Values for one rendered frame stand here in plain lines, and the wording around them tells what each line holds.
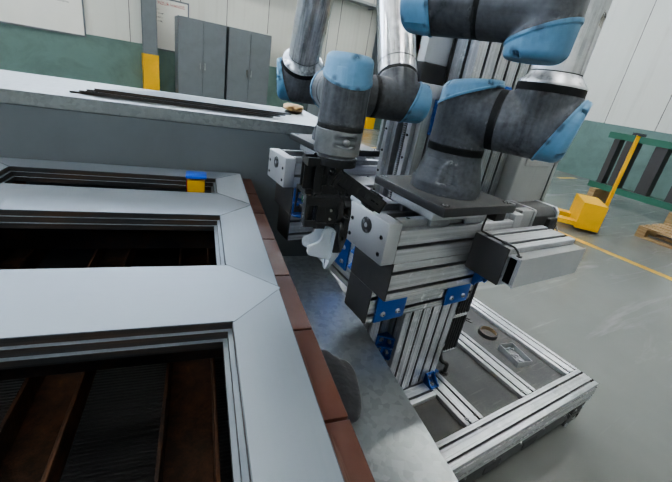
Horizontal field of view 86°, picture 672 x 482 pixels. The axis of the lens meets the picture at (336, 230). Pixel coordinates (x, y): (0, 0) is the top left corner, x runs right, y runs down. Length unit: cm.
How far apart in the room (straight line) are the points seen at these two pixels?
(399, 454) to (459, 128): 59
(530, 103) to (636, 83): 999
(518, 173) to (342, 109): 75
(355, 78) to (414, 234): 33
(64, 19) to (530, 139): 941
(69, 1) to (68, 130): 834
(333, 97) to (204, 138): 89
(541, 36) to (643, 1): 1069
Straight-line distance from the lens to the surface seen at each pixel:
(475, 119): 77
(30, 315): 68
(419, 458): 71
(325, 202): 59
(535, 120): 75
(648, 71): 1071
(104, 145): 144
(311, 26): 103
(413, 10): 57
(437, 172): 78
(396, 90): 70
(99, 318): 64
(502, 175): 122
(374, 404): 76
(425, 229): 75
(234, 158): 142
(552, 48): 52
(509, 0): 53
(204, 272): 73
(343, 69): 56
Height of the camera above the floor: 122
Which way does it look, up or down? 22 degrees down
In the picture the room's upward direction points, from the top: 10 degrees clockwise
